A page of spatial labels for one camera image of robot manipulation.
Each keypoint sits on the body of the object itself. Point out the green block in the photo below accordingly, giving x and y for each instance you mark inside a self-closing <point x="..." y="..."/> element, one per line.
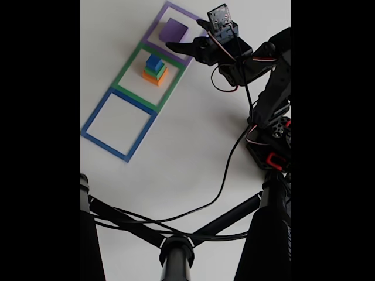
<point x="158" y="71"/>

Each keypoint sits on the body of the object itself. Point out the purple square frame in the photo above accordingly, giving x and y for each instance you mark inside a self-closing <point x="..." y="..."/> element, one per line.
<point x="164" y="52"/>

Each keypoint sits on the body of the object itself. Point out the green square frame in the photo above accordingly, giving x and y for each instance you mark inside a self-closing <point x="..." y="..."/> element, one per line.
<point x="128" y="65"/>

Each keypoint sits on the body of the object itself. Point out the red clamp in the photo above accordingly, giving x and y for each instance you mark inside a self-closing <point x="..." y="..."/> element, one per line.
<point x="275" y="161"/>

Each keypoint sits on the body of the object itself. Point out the black tripod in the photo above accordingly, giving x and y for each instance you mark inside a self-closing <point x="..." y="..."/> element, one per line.
<point x="175" y="257"/>

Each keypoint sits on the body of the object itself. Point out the orange block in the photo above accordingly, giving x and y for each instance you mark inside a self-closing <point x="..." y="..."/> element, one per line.
<point x="159" y="80"/>

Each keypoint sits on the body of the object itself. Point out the small blue cube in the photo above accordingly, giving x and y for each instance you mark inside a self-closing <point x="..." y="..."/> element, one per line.
<point x="153" y="62"/>

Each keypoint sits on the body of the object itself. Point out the blue square frame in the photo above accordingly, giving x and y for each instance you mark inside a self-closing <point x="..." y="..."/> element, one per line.
<point x="105" y="147"/>

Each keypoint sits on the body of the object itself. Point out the purple block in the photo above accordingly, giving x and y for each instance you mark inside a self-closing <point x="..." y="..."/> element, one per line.
<point x="173" y="31"/>

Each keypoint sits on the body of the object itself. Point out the dark gripper camera box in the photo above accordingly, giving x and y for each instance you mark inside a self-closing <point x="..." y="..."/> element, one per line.
<point x="222" y="23"/>

